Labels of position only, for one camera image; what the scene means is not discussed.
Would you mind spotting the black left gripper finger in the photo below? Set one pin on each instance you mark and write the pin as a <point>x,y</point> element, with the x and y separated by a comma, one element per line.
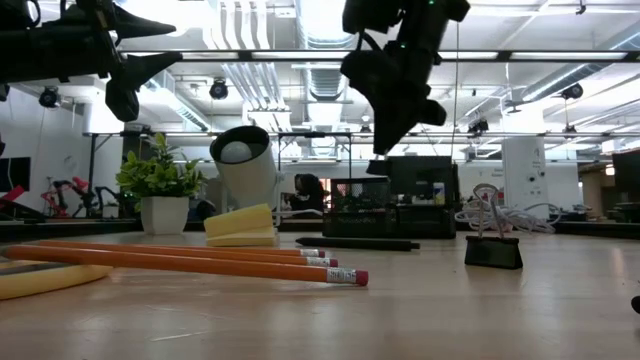
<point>135,22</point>
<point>150,67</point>

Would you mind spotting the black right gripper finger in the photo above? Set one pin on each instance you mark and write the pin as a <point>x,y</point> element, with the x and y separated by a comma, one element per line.
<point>434,114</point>
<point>395,125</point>

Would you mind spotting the black pen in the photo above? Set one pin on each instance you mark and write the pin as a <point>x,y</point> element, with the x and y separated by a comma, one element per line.
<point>350,244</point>

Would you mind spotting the black binder clip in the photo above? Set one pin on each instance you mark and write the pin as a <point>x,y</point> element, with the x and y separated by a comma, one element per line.
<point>492,255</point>

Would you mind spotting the yellow sticky note pad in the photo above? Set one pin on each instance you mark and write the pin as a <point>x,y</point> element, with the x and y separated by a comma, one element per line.
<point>240,222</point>

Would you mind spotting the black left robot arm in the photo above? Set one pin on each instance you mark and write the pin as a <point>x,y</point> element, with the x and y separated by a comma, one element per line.
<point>30,55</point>

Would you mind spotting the black mesh desk organizer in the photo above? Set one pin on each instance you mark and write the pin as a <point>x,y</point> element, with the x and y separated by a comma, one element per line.
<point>360,220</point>

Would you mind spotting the black ceiling spotlight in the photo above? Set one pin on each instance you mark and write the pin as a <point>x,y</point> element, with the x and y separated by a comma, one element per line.
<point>49,97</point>
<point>572,91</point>
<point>218,90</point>
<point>478,126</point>

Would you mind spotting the black monitor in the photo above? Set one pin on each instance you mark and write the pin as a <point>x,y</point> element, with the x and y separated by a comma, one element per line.
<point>627,175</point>
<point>415,175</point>
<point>15,175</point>

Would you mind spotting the white blue yellow container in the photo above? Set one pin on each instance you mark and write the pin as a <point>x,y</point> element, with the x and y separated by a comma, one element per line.
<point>439,195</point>

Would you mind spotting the white pillar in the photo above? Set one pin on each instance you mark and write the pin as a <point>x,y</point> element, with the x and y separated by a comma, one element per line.
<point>525,175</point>

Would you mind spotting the person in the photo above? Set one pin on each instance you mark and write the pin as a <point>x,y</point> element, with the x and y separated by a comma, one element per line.
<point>307,192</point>

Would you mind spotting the green plant in white pot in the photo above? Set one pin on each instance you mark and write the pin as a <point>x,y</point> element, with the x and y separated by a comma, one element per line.
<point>162,215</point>

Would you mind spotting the white spotlight lamp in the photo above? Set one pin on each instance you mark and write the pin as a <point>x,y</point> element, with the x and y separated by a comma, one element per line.
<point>250,185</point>

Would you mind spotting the small black round object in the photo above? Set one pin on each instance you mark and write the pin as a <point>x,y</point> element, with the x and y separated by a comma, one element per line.
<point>636,304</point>

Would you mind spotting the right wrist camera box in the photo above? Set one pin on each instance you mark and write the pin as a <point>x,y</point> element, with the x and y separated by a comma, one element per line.
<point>370,15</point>

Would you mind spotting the silver ventilation duct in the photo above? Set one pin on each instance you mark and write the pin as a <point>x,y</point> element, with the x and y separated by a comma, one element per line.
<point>325,82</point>

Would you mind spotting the black overhead frame beam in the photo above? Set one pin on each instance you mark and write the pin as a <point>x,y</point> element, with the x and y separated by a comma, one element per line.
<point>245,55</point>

